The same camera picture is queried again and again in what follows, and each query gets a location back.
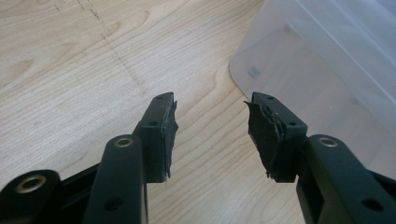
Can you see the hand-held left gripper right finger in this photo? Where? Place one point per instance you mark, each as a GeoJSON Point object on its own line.
{"type": "Point", "coordinates": [289, 149]}

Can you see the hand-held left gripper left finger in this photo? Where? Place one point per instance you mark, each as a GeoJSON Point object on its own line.
{"type": "Point", "coordinates": [155, 149]}

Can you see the clear plastic storage box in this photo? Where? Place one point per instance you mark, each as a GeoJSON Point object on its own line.
{"type": "Point", "coordinates": [311, 62]}

